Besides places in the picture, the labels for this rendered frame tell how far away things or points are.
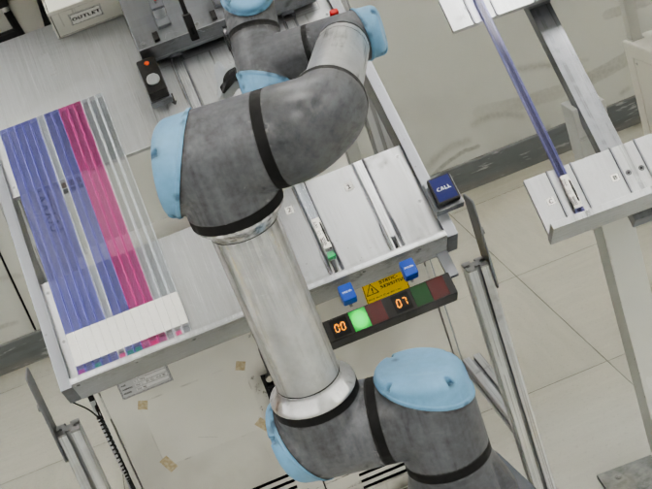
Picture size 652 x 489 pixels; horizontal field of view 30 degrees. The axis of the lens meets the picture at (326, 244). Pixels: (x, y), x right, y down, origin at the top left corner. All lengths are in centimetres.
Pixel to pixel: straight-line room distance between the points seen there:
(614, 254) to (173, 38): 88
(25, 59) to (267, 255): 103
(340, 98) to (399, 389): 38
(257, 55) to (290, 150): 43
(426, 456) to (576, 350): 153
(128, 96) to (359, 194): 47
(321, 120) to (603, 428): 155
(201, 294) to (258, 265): 62
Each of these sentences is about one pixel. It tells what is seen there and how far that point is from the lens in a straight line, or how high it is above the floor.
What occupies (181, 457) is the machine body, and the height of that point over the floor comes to 35.
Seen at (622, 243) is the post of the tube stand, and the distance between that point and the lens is 222.
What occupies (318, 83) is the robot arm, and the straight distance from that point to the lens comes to 137.
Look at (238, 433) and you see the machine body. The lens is 245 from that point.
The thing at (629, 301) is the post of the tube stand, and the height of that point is 45.
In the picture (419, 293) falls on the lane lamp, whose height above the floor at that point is 66.
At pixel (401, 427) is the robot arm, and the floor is 73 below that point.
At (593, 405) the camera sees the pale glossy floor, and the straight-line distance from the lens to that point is 284.
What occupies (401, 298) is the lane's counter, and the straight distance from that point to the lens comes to 201.
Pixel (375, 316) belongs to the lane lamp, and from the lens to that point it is 200.
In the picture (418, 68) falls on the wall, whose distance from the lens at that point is 404.
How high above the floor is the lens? 152
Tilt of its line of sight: 22 degrees down
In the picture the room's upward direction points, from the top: 19 degrees counter-clockwise
